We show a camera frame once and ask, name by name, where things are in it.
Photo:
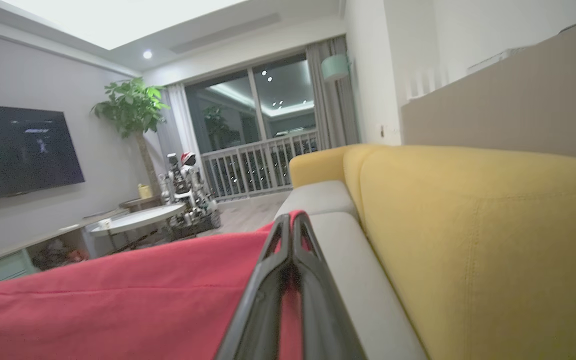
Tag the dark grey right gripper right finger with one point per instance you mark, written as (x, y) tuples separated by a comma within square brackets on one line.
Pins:
[(323, 320)]

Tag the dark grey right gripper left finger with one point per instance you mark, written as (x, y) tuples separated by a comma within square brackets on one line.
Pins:
[(258, 310)]

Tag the red jersey with white sleeves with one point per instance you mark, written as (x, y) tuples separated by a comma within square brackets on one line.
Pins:
[(118, 300)]

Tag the white balcony railing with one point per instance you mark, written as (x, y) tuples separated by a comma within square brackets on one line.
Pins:
[(248, 170)]

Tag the humanoid robot with red hat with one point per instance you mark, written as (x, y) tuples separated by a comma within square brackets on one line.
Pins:
[(194, 175)]

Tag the round white coffee table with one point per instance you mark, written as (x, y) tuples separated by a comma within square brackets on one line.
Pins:
[(138, 219)]

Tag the white humanoid robot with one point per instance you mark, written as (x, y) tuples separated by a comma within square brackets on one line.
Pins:
[(177, 180)]

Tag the yellow sofa end cushion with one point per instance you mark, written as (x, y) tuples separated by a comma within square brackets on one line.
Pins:
[(318, 165)]

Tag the round wooden side table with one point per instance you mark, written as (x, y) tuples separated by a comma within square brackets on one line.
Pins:
[(140, 203)]

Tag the yellow sofa backrest cushion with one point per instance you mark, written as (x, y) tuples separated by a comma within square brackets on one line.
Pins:
[(468, 250)]

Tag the yellow cup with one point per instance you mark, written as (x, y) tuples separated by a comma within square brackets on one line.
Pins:
[(144, 192)]

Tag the white cup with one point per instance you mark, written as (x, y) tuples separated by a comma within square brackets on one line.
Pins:
[(104, 224)]

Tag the grey curtain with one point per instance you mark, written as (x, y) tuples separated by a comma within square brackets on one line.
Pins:
[(178, 125), (333, 110)]

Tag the glass sliding balcony door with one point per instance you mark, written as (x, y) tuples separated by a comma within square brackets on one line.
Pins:
[(288, 100)]

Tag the green potted tree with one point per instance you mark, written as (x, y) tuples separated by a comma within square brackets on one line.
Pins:
[(133, 105)]

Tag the pale TV cabinet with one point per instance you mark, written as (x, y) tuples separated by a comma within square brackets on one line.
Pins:
[(3, 267)]

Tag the recessed ceiling spotlight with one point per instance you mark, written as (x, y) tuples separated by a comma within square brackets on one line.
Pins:
[(146, 54)]

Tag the beige half-height partition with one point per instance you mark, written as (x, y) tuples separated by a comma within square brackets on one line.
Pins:
[(518, 110)]

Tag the teal wall lamp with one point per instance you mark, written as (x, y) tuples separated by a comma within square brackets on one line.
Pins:
[(335, 67)]

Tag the black wall television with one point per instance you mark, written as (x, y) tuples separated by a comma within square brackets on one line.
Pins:
[(18, 150)]

